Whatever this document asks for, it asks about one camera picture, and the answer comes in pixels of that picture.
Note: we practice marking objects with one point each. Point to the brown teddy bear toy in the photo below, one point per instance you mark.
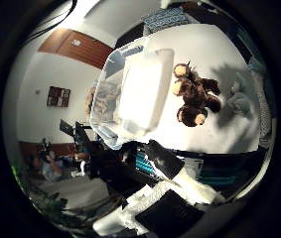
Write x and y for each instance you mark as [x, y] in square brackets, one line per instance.
[194, 95]

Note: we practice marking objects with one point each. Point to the clear plastic storage container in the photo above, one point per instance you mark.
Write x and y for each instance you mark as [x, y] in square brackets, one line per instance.
[140, 92]

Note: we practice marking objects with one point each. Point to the teal ribbed box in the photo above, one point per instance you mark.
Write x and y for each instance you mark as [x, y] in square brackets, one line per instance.
[144, 162]

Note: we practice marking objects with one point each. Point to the brown wooden door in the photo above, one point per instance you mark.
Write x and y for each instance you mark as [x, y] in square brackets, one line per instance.
[80, 46]

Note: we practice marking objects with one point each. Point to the white door sign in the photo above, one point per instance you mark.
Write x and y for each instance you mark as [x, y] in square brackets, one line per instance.
[75, 42]

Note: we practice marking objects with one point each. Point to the seated person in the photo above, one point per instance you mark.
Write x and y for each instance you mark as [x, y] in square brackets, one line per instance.
[49, 165]

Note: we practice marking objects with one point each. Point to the grey-blue crumpled cloth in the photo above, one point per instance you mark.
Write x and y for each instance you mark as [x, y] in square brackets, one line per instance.
[242, 99]

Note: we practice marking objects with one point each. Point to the dark framed wall picture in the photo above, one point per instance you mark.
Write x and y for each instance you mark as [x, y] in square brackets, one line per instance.
[58, 96]

